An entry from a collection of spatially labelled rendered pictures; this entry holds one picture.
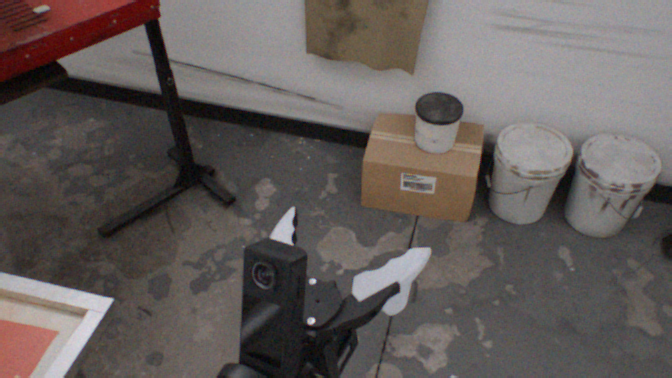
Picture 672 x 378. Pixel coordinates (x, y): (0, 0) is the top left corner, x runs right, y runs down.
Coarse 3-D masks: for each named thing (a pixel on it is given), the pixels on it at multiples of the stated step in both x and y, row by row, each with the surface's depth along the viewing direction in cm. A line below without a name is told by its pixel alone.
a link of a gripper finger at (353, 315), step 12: (384, 288) 53; (396, 288) 54; (348, 300) 53; (372, 300) 52; (384, 300) 53; (348, 312) 52; (360, 312) 52; (372, 312) 53; (336, 324) 51; (348, 324) 52; (360, 324) 52
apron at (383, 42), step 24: (312, 0) 259; (336, 0) 254; (360, 0) 254; (384, 0) 248; (408, 0) 248; (312, 24) 268; (336, 24) 262; (360, 24) 262; (384, 24) 255; (408, 24) 256; (312, 48) 277; (336, 48) 271; (360, 48) 270; (384, 48) 264; (408, 48) 263; (408, 72) 270
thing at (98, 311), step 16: (0, 288) 138; (16, 288) 138; (32, 288) 138; (48, 288) 138; (64, 288) 138; (48, 304) 138; (64, 304) 136; (80, 304) 135; (96, 304) 135; (112, 304) 136; (96, 320) 132; (80, 336) 130; (96, 336) 132; (64, 352) 127; (80, 352) 128; (64, 368) 125
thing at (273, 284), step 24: (264, 240) 48; (264, 264) 46; (288, 264) 45; (264, 288) 47; (288, 288) 46; (264, 312) 48; (288, 312) 46; (240, 336) 49; (264, 336) 48; (288, 336) 47; (240, 360) 50; (264, 360) 49; (288, 360) 48
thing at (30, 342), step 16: (0, 320) 137; (0, 336) 134; (16, 336) 134; (32, 336) 134; (48, 336) 134; (0, 352) 131; (16, 352) 131; (32, 352) 131; (0, 368) 129; (16, 368) 129; (32, 368) 129
